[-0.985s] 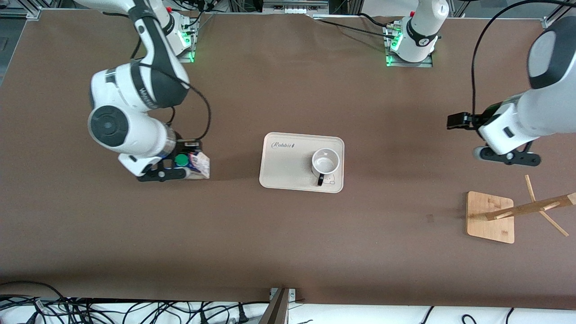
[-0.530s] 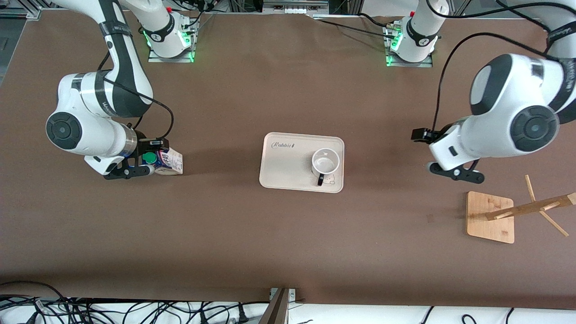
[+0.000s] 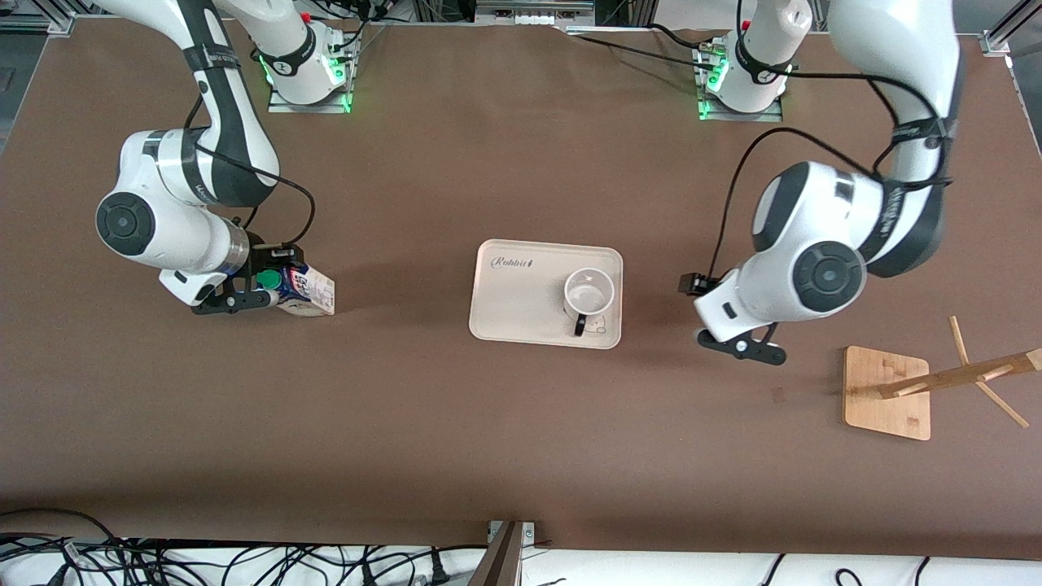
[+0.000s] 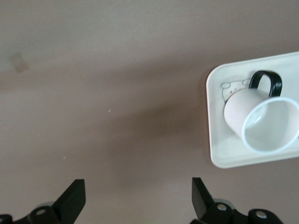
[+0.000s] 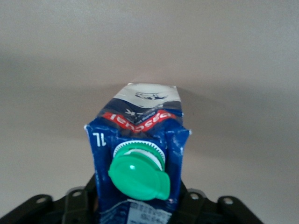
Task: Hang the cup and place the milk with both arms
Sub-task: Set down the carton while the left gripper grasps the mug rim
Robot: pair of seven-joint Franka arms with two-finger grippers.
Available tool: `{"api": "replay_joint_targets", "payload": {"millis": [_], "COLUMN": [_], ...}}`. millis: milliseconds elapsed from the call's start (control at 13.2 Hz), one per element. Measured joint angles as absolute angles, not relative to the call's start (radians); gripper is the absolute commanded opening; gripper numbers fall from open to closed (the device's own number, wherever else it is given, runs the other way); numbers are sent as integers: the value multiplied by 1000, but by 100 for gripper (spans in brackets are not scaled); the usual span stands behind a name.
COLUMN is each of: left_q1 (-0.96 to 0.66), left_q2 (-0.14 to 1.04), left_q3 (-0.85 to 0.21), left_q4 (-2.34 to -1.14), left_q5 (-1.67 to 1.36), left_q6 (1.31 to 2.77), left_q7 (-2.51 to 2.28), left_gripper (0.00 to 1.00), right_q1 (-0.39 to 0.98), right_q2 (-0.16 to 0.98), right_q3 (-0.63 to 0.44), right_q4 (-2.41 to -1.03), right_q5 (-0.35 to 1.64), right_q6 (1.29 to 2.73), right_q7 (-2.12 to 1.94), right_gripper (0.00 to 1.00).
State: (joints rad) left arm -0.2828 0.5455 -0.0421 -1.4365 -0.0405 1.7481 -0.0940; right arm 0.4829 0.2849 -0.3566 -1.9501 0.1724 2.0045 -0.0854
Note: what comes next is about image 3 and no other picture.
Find blue milk carton green cap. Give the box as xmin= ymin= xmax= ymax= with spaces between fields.
xmin=260 ymin=260 xmax=337 ymax=318

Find white mug black handle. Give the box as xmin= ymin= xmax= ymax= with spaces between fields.
xmin=563 ymin=268 xmax=616 ymax=337

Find wooden cup rack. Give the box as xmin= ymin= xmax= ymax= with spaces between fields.
xmin=843 ymin=316 xmax=1042 ymax=442

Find beige rabbit print tray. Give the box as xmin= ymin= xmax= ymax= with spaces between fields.
xmin=468 ymin=238 xmax=624 ymax=350

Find grey power strip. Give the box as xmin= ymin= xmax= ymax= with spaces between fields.
xmin=476 ymin=0 xmax=595 ymax=27

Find dark diagonal beam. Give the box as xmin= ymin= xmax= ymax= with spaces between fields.
xmin=468 ymin=521 xmax=523 ymax=586

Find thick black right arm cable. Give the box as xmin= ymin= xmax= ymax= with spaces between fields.
xmin=191 ymin=142 xmax=317 ymax=249

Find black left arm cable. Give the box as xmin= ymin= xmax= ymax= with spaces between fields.
xmin=707 ymin=69 xmax=955 ymax=282

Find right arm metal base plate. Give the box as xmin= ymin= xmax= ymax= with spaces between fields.
xmin=268 ymin=24 xmax=353 ymax=114

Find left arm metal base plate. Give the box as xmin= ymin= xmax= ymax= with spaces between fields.
xmin=696 ymin=41 xmax=785 ymax=124

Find black cable on tabletop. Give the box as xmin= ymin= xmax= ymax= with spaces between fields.
xmin=562 ymin=23 xmax=721 ymax=74

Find small metal table bracket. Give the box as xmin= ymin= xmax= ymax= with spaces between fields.
xmin=487 ymin=521 xmax=538 ymax=548

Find tangled black floor cables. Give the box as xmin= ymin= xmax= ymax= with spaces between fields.
xmin=0 ymin=509 xmax=489 ymax=586

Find aluminium profile post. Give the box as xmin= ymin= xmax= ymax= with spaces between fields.
xmin=981 ymin=0 xmax=1042 ymax=58

